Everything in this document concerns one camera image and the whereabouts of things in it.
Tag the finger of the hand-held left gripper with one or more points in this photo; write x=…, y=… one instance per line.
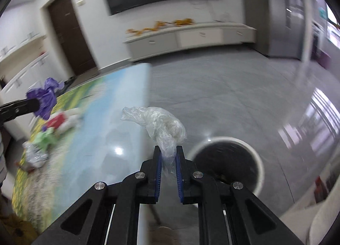
x=18, y=108

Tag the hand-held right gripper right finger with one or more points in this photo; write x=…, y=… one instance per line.
x=179, y=177

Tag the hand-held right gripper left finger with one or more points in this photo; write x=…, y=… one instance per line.
x=158, y=173

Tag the purple plastic bag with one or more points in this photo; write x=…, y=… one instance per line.
x=47, y=96

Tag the clear plastic bag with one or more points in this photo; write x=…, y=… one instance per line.
x=162, y=124

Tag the white round bin black liner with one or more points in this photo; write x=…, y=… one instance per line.
x=228, y=160

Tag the green crumpled wrapper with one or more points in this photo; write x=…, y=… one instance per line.
x=43, y=138

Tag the red and white packet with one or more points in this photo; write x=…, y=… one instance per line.
x=59, y=121

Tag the silver crumpled wrapper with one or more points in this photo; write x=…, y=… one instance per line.
x=35, y=154

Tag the printed landscape tablecloth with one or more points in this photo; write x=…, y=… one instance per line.
x=106, y=133

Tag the dark brown door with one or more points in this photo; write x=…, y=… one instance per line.
x=70, y=35

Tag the yellow cloth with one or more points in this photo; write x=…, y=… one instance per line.
x=16, y=229

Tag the white chair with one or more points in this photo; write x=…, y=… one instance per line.
x=308, y=221

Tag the low white sideboard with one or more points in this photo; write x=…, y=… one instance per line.
x=186, y=36

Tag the orange garland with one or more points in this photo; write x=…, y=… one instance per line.
x=159, y=26

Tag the grey tall cabinet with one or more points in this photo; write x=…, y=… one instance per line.
x=281, y=14

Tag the white wall cabinets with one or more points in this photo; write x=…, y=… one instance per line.
x=21, y=62

